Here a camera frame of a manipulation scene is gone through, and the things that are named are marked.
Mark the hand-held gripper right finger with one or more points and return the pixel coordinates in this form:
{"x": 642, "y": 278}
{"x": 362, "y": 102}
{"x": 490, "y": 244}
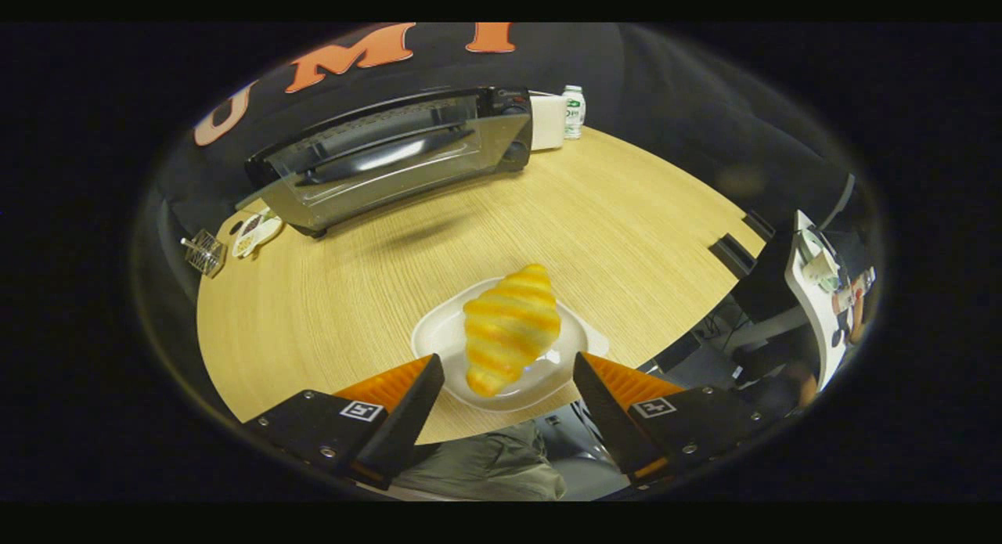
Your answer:
{"x": 607, "y": 411}

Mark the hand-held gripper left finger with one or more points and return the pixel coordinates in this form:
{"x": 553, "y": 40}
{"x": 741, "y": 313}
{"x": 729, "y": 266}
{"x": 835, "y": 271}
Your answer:
{"x": 411, "y": 411}

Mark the yellow croissant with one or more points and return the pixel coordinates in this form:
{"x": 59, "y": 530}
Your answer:
{"x": 509, "y": 325}

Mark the black toaster oven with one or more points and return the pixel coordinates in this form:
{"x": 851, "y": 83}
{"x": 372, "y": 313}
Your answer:
{"x": 391, "y": 184}

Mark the white plastic dish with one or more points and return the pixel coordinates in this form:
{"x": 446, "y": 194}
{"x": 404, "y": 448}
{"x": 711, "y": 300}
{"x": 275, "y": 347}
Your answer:
{"x": 438, "y": 336}

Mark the person's grey trousers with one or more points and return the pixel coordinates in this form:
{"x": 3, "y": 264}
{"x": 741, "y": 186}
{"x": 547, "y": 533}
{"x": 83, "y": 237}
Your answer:
{"x": 485, "y": 466}

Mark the black table clamp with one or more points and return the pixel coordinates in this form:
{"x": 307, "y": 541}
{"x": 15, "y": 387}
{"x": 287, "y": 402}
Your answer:
{"x": 732, "y": 254}
{"x": 759, "y": 225}

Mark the white curved furniture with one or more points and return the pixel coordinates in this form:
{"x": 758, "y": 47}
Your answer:
{"x": 810, "y": 309}

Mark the white box appliance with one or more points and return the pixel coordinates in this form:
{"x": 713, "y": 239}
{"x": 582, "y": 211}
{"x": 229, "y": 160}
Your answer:
{"x": 548, "y": 121}

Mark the white bottle with green label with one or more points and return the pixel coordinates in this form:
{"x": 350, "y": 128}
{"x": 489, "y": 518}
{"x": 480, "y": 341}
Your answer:
{"x": 574, "y": 113}

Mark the black backdrop cloth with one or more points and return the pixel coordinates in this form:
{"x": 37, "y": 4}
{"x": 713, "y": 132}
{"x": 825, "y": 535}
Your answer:
{"x": 665, "y": 90}

